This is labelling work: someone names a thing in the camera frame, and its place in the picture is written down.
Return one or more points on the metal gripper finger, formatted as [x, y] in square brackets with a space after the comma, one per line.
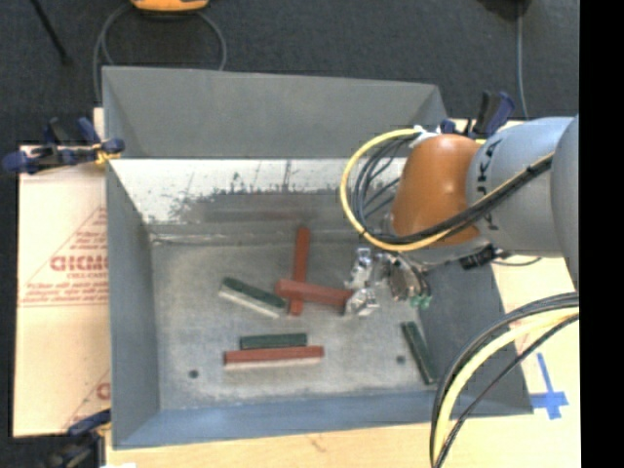
[362, 266]
[362, 302]

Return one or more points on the red-brown flat block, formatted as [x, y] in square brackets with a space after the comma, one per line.
[302, 256]
[273, 356]
[317, 292]

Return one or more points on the dark green flat block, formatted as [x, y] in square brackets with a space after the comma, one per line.
[251, 295]
[273, 341]
[419, 354]

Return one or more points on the grey metal bin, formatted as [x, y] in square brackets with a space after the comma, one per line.
[195, 310]

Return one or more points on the brown cardboard board, red print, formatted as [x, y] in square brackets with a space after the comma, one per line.
[58, 261]

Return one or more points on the black cylinder on white bracket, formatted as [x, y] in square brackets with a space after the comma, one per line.
[477, 259]

